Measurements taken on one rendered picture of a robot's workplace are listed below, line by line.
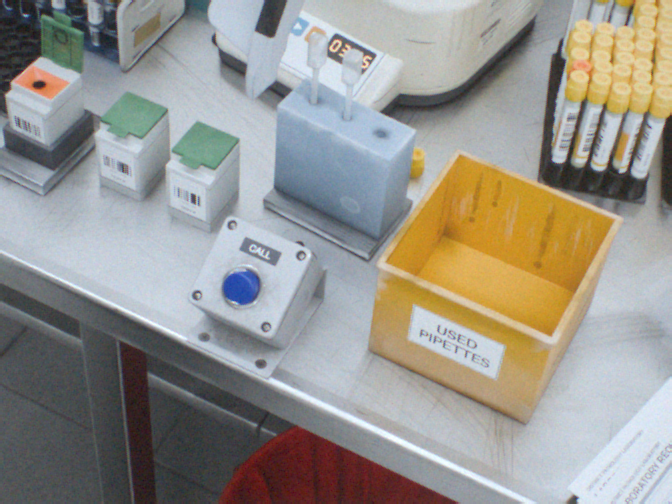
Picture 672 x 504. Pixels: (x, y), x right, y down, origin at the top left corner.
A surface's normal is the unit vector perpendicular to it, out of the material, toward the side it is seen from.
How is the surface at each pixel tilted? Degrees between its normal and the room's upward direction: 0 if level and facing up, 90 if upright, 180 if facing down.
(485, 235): 90
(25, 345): 0
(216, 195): 90
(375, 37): 90
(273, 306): 30
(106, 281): 0
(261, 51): 77
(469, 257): 0
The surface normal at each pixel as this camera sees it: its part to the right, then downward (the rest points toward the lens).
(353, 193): -0.53, 0.61
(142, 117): 0.07, -0.65
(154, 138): 0.88, 0.39
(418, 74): 0.01, 0.76
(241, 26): -0.40, 0.16
